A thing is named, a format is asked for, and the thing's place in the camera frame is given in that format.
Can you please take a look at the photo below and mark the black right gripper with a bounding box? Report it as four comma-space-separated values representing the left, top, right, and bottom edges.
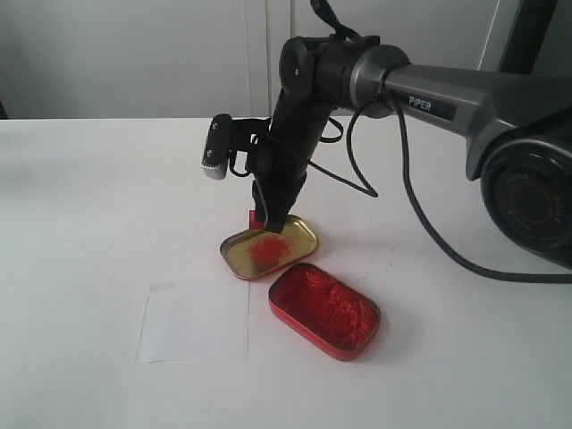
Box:
249, 91, 332, 233

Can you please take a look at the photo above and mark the red plastic stamp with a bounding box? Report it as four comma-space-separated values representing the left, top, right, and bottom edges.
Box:
248, 209, 266, 231

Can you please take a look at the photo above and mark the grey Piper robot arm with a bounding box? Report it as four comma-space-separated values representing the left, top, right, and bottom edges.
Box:
248, 36, 571, 267

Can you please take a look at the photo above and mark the red ink pad tin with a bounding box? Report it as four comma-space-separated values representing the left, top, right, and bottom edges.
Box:
268, 263, 383, 361

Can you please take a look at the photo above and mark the gold tin lid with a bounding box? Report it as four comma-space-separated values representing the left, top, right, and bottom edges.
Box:
220, 214, 319, 281

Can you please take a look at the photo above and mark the white paper sheet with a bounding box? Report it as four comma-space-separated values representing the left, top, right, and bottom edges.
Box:
137, 282, 249, 364

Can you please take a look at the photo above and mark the white cabinet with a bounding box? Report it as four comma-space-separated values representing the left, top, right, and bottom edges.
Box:
1, 0, 518, 119

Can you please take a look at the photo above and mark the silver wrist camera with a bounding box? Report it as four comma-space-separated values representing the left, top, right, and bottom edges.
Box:
201, 114, 232, 181

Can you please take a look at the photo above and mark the black cable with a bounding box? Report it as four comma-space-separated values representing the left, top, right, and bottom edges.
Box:
223, 0, 572, 285

